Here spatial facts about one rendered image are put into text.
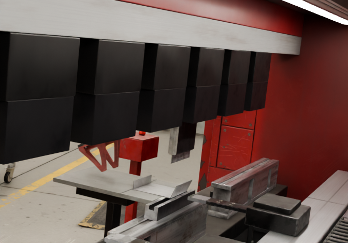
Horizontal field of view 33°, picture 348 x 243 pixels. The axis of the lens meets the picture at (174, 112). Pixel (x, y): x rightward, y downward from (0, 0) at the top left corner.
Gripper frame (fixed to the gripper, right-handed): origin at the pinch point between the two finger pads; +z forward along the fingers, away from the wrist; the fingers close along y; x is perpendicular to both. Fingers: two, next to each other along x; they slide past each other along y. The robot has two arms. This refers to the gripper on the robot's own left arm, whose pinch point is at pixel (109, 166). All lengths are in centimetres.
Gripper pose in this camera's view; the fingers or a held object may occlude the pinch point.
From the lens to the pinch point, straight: 144.3
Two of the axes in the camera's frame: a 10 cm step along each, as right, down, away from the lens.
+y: 4.2, -0.7, 9.0
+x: -8.4, 3.6, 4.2
